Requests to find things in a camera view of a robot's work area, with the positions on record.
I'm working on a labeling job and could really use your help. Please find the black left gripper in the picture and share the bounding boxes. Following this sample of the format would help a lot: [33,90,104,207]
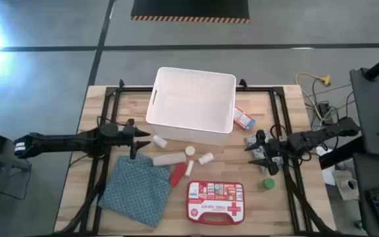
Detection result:
[110,118,151,159]

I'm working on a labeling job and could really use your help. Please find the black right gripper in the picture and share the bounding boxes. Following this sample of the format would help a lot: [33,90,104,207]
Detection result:
[244,130,289,176]

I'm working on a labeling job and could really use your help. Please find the grey patterned soft pouch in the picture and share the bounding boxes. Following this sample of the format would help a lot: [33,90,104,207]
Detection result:
[244,129,284,174]

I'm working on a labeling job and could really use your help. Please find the small white pill bottle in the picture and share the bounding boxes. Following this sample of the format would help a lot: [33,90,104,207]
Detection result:
[197,152,215,165]
[152,134,168,149]

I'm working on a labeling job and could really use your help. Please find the white gauze roll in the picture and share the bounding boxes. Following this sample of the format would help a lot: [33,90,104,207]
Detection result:
[152,152,188,167]

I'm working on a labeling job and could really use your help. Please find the red blue bandage box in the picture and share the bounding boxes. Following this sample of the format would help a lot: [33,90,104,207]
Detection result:
[233,106,256,130]

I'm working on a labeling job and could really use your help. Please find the red tube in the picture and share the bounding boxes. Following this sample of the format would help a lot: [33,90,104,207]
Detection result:
[168,162,188,187]

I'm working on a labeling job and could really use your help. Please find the blue patterned cloth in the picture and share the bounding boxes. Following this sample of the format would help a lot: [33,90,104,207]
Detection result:
[97,151,174,228]

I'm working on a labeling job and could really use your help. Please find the thin white tube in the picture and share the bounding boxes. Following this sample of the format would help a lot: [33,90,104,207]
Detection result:
[184,159,195,177]

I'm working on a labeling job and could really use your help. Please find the white plastic basket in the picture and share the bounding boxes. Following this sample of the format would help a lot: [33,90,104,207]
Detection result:
[145,66,237,145]

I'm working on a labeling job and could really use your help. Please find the red first aid kit case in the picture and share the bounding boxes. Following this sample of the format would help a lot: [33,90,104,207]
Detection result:
[186,180,245,226]

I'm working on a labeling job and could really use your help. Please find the white paper sheet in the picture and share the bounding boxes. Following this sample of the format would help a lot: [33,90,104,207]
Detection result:
[316,146,337,187]

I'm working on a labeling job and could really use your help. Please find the black power strip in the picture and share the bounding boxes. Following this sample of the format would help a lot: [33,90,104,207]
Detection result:
[317,101,330,124]

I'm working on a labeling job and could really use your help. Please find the black stand beam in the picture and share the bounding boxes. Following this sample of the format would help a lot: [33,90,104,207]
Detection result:
[319,136,365,169]

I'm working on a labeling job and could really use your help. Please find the brown cardboard piece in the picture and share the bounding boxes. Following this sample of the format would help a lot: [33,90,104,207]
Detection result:
[332,169,361,201]

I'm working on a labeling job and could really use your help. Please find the grey tape roll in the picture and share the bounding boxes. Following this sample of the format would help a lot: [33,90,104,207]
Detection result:
[340,177,360,198]

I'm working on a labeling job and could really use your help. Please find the dark grey desk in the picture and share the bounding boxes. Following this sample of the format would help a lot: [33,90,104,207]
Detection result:
[349,67,379,159]
[353,153,379,237]

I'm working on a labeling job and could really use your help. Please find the grey side table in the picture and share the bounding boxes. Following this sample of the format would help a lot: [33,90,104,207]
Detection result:
[0,147,32,172]

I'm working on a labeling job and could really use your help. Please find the black hazard-striped floor mat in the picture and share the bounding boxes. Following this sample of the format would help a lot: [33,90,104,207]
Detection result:
[130,0,251,24]

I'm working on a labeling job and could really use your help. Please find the black floor cables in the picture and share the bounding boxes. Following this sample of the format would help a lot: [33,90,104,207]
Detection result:
[303,77,357,132]

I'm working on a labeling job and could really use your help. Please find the yellow extension cable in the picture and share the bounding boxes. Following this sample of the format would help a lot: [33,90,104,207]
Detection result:
[295,72,332,113]

